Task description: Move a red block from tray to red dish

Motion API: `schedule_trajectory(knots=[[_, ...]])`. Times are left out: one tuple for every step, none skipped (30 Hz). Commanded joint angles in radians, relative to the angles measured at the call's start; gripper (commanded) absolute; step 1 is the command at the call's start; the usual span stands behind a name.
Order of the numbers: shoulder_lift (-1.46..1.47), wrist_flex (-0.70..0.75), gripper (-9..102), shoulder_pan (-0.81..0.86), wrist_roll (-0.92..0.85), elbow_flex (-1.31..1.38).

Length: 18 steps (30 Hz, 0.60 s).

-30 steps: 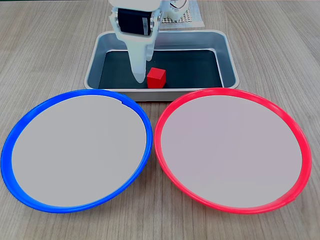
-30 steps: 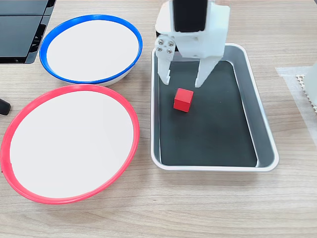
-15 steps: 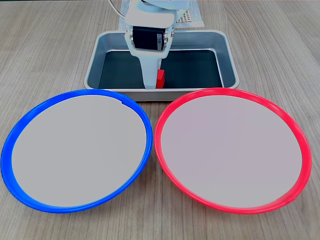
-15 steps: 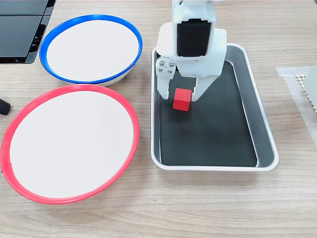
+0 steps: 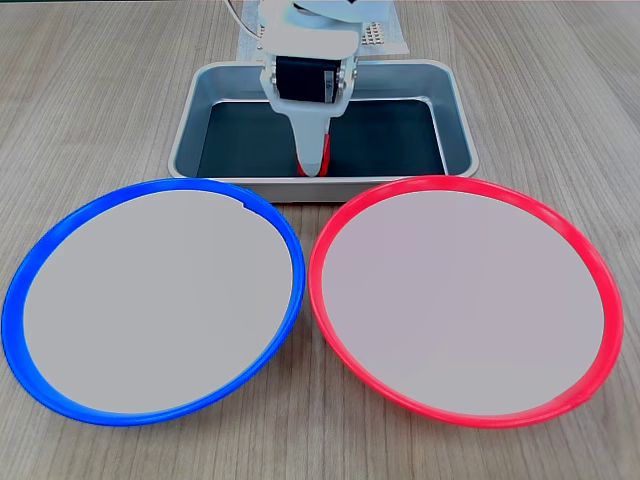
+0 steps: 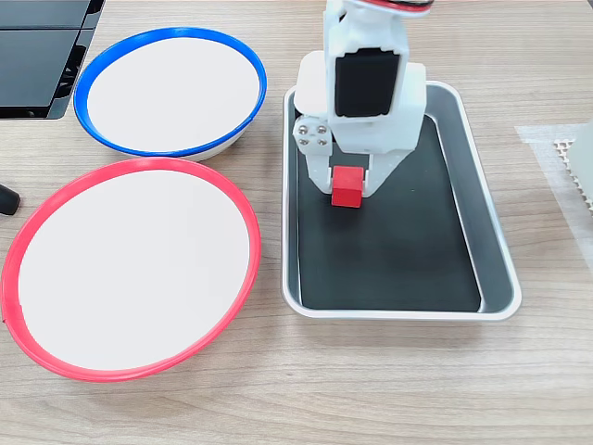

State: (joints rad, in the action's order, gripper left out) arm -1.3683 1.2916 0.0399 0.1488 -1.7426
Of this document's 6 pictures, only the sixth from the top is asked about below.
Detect black rounded object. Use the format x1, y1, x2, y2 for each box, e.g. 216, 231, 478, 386
0, 184, 22, 217

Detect black tray liner mat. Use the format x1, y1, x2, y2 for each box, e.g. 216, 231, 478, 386
292, 95, 483, 312

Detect black panelled device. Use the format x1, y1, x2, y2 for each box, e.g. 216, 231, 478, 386
0, 0, 107, 121

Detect silver metal tray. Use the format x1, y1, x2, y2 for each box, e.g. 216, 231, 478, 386
281, 79, 524, 321

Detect blue-rimmed white dish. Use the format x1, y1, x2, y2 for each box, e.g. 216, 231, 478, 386
72, 26, 269, 162

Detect red-rimmed white dish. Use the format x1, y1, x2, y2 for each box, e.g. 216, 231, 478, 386
0, 156, 262, 384

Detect red cable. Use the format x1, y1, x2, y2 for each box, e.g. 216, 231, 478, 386
355, 0, 435, 19

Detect red cube block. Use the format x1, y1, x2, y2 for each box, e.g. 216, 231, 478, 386
330, 165, 366, 209

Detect translucent plastic sheet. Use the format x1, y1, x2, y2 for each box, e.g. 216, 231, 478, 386
513, 122, 593, 271

